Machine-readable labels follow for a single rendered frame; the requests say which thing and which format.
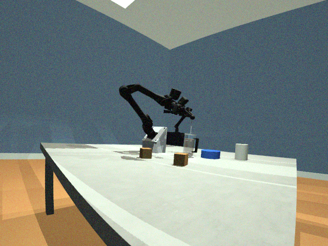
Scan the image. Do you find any brown cube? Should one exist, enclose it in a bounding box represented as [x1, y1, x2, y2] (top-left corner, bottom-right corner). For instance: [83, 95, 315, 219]
[139, 148, 152, 159]
[173, 152, 189, 167]

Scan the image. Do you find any blue cylinder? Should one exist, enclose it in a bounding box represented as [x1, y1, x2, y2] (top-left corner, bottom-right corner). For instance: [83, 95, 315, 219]
[201, 149, 220, 159]

